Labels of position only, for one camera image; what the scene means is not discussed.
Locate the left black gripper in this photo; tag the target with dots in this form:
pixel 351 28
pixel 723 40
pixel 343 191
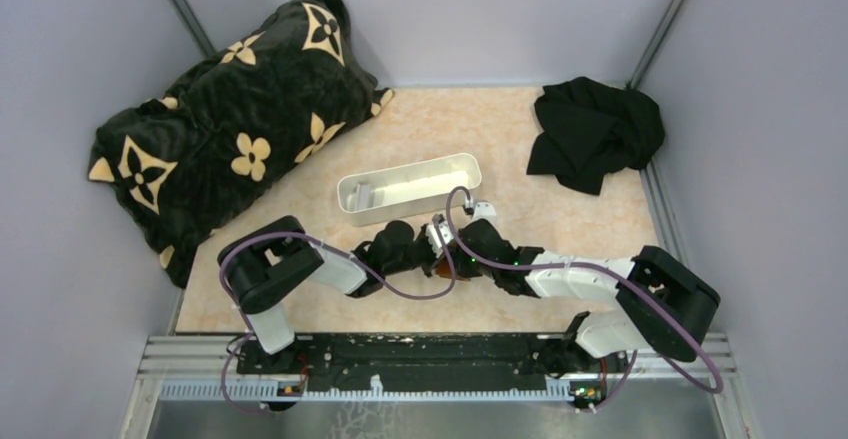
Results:
pixel 433 256

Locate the brown leather card holder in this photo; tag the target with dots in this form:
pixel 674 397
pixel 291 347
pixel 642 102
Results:
pixel 450 270

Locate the stack of grey cards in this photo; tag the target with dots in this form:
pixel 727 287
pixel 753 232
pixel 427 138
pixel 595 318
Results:
pixel 362 198

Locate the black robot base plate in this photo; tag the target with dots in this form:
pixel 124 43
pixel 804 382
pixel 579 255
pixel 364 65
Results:
pixel 427 362

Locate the white oblong plastic tray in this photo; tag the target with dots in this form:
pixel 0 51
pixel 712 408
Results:
pixel 411 189

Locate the aluminium frame rail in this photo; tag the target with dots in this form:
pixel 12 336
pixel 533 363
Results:
pixel 497 125

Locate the black cloth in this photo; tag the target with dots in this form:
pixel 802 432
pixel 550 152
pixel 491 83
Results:
pixel 590 130

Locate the white slotted cable duct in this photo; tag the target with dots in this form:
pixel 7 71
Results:
pixel 264 390

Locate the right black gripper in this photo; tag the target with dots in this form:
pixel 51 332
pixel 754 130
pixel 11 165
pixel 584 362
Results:
pixel 465 270

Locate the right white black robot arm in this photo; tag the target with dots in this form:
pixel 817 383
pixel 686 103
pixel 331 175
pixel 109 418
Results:
pixel 653 300

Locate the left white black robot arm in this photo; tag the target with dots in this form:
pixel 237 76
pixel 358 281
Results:
pixel 259 270

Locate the black floral plush pillow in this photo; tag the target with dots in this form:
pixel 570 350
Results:
pixel 186 163

